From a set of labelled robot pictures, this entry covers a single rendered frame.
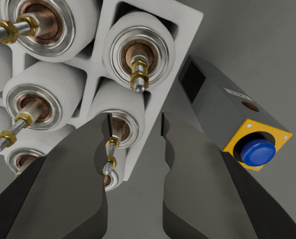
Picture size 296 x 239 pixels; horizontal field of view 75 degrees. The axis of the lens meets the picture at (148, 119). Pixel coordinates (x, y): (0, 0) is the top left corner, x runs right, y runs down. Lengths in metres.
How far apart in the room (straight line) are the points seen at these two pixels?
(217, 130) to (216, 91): 0.07
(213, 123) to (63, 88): 0.23
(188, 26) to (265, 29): 0.30
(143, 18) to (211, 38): 0.31
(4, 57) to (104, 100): 0.18
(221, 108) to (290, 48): 0.37
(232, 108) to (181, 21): 0.15
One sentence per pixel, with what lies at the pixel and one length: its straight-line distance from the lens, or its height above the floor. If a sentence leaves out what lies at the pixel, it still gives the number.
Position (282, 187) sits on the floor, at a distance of 1.01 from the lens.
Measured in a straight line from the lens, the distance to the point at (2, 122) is 0.45.
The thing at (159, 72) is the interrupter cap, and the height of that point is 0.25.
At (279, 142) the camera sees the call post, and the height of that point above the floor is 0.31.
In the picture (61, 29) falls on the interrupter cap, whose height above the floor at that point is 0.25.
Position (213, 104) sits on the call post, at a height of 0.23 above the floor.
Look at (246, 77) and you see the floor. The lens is 0.61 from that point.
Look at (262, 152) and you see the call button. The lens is 0.27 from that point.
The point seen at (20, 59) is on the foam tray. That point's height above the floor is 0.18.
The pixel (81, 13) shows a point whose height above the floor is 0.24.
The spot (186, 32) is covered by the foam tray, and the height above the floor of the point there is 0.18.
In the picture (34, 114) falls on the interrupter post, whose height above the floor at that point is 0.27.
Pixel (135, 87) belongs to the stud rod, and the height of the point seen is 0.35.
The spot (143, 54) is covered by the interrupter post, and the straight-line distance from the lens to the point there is 0.23.
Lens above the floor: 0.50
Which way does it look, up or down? 58 degrees down
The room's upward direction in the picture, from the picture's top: 176 degrees clockwise
